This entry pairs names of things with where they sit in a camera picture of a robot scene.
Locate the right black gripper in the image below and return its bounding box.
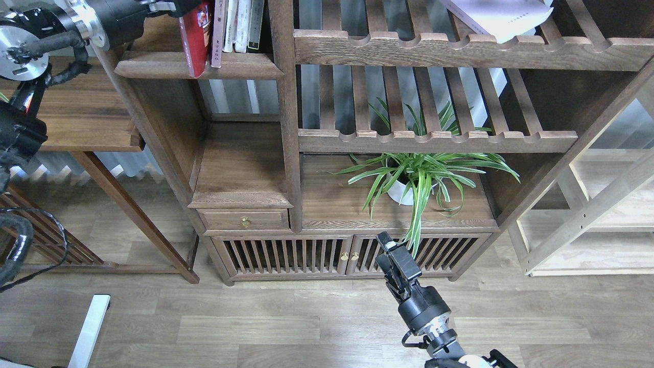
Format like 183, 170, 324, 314
376, 231, 451, 336

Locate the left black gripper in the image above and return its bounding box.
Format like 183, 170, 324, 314
87, 1, 201, 51

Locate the red book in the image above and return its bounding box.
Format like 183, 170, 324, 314
178, 1, 214, 78

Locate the white book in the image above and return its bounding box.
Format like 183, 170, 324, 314
440, 1, 553, 43
234, 0, 252, 53
222, 0, 238, 52

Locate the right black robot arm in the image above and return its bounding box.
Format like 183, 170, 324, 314
376, 232, 516, 367

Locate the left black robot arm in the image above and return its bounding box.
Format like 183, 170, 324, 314
1, 1, 201, 191

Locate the light wooden shelf unit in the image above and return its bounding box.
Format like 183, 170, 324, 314
507, 77, 654, 277

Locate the white plant pot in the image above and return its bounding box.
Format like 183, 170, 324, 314
387, 174, 415, 206

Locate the green spider plant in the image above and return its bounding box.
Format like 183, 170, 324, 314
330, 97, 520, 265

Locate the dark wooden bookshelf unit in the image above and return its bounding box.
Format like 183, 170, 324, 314
98, 1, 652, 284

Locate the dark green upright book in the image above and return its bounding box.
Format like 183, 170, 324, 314
247, 0, 265, 52

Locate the dark slatted wooden rack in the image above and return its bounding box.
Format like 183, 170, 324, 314
1, 184, 119, 275

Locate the white bar on floor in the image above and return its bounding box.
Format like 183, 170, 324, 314
67, 294, 111, 367

